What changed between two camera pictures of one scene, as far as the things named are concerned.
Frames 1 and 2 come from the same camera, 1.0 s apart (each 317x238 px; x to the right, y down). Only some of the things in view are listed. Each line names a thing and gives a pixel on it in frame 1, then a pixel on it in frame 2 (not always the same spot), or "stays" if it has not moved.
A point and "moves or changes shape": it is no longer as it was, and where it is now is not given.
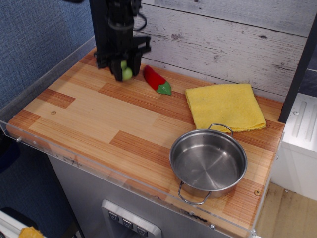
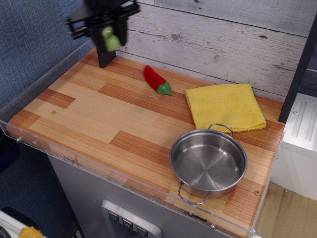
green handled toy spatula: (127, 73) moves or changes shape
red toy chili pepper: (156, 82) stays
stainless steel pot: (207, 161) stays
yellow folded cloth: (236, 106) stays
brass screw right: (257, 192) stays
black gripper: (122, 44) to (99, 12)
